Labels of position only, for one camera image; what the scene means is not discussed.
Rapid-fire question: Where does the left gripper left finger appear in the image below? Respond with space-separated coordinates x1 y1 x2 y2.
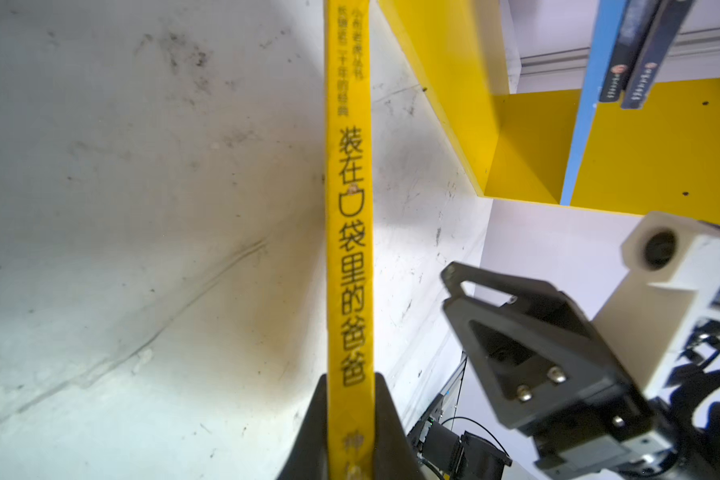
277 375 329 480

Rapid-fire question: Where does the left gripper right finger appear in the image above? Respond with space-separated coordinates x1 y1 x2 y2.
373 373 424 480

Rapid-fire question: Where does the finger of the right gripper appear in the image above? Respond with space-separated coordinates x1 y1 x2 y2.
443 296 650 431
440 262 589 324

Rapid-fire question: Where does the black wolf cover book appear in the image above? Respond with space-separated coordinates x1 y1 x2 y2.
599 0 659 103

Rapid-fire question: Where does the dark blue yellow-edged book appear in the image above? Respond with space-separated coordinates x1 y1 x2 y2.
621 0 696 110

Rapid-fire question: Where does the yellow children's book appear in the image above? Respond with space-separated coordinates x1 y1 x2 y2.
324 1 375 479

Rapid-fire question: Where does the yellow pink blue bookshelf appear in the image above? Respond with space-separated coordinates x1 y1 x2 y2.
381 1 720 224

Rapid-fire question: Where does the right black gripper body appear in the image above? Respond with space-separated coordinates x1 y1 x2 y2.
533 335 720 479

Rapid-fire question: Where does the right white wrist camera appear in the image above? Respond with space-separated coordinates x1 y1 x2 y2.
593 212 720 399

